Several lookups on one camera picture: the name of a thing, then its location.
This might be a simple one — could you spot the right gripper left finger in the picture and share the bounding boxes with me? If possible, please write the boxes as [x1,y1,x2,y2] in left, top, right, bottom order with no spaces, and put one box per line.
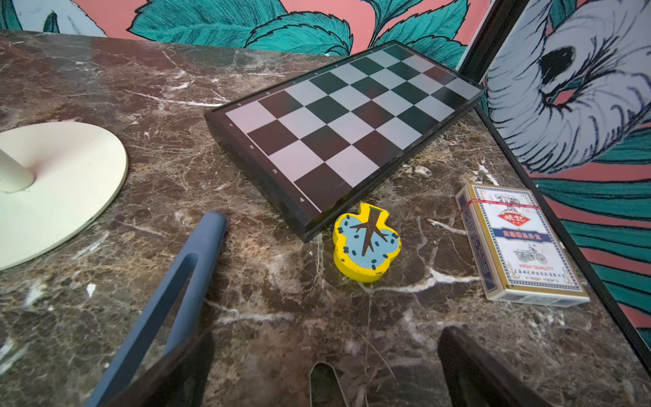
[104,331,214,407]

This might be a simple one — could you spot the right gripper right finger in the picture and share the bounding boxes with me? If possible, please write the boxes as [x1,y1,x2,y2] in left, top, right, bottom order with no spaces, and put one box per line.
[437,327,549,406]

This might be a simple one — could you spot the cream utensil rack stand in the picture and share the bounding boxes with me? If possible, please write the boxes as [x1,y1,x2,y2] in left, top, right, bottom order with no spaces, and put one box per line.
[1,121,128,270]

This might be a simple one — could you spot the playing card box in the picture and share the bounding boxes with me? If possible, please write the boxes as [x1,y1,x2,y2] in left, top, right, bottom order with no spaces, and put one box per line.
[455,183,590,307]

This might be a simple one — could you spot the yellow tree puzzle block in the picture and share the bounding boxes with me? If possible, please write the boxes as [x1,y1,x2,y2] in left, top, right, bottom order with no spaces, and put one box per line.
[333,203,402,283]

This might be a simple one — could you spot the black white chessboard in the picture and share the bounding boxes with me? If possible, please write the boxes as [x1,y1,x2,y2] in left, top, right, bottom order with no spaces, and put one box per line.
[205,40,483,242]

